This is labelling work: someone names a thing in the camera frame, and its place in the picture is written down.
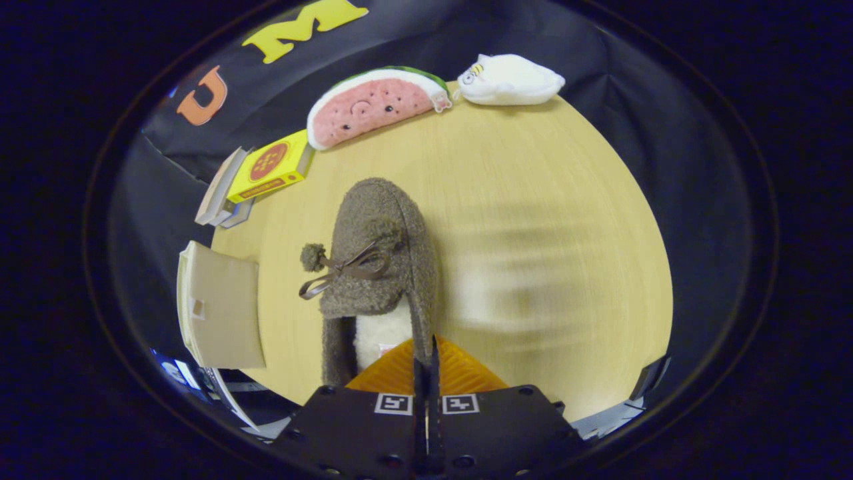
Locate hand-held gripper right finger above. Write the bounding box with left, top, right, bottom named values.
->
left=426, top=335, right=587, bottom=479

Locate blue book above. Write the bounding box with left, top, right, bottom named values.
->
left=220, top=199, right=255, bottom=229

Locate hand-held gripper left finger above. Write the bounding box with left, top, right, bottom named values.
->
left=283, top=335, right=429, bottom=479

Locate blue printed packet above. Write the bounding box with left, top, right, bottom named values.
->
left=152, top=348, right=221, bottom=395

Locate brown fuzzy shoe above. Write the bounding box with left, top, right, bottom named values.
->
left=299, top=177, right=439, bottom=387

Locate white plush toy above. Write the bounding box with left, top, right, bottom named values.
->
left=456, top=53, right=566, bottom=106

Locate yellow box with red circle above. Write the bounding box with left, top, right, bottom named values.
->
left=227, top=129, right=315, bottom=204

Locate black rectangular object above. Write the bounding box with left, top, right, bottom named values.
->
left=630, top=355, right=671, bottom=401

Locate beige fabric storage box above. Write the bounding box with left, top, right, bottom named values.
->
left=177, top=240, right=267, bottom=369

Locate watermelon slice plush toy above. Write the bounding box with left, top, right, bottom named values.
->
left=307, top=66, right=454, bottom=151

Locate white book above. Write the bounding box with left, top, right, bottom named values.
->
left=208, top=190, right=242, bottom=227

